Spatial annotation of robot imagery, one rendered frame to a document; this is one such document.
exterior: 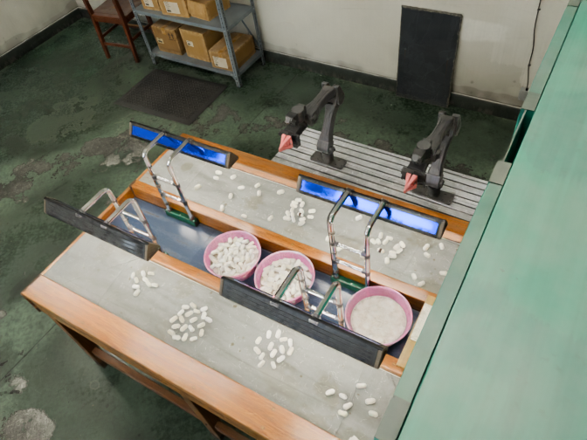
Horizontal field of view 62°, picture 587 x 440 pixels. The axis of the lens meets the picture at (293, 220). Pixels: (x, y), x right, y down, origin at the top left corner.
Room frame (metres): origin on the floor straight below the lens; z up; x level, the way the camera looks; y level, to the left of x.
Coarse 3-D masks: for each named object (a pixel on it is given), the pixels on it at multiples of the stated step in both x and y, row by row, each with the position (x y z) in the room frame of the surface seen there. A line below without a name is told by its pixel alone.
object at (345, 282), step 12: (348, 192) 1.31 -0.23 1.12; (336, 204) 1.26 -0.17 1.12; (384, 204) 1.21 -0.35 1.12; (372, 216) 1.17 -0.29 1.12; (336, 252) 1.20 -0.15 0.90; (360, 252) 1.12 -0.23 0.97; (336, 264) 1.19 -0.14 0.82; (348, 264) 1.17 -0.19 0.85; (336, 276) 1.19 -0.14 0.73; (348, 288) 1.15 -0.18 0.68; (360, 288) 1.12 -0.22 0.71
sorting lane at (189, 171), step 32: (160, 160) 2.19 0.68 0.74; (192, 160) 2.13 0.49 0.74; (192, 192) 1.88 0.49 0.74; (224, 192) 1.83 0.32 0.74; (256, 192) 1.79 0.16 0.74; (288, 192) 1.74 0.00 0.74; (256, 224) 1.57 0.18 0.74; (288, 224) 1.53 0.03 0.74; (320, 224) 1.49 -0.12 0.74; (352, 224) 1.45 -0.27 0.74; (384, 224) 1.42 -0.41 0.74; (352, 256) 1.28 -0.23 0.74; (384, 256) 1.24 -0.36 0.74; (416, 256) 1.21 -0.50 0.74; (448, 256) 1.18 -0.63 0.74
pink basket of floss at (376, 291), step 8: (368, 288) 1.08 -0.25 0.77; (376, 288) 1.08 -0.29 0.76; (384, 288) 1.07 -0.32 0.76; (352, 296) 1.06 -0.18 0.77; (360, 296) 1.06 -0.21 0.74; (368, 296) 1.07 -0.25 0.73; (384, 296) 1.05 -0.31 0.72; (392, 296) 1.04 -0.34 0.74; (400, 296) 1.02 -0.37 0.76; (352, 304) 1.04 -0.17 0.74; (400, 304) 1.00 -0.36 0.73; (408, 304) 0.97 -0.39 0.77; (408, 312) 0.95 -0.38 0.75; (408, 320) 0.92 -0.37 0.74; (408, 328) 0.87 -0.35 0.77; (384, 344) 0.82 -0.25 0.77; (392, 344) 0.85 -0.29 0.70
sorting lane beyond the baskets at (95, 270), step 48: (96, 240) 1.67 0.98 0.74; (96, 288) 1.38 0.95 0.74; (144, 288) 1.32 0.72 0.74; (192, 288) 1.27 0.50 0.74; (192, 336) 1.03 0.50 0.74; (240, 336) 0.99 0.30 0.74; (288, 336) 0.95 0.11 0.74; (288, 384) 0.75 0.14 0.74; (336, 384) 0.72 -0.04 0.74; (384, 384) 0.68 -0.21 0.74; (336, 432) 0.55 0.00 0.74
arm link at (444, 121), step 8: (440, 112) 1.69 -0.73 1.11; (440, 120) 1.64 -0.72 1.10; (448, 120) 1.63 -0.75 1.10; (456, 120) 1.64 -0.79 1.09; (440, 128) 1.59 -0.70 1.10; (448, 128) 1.61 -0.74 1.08; (456, 128) 1.63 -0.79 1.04; (432, 136) 1.55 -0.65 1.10; (440, 136) 1.54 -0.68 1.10; (432, 144) 1.50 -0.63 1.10; (440, 144) 1.52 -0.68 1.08; (432, 152) 1.47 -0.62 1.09
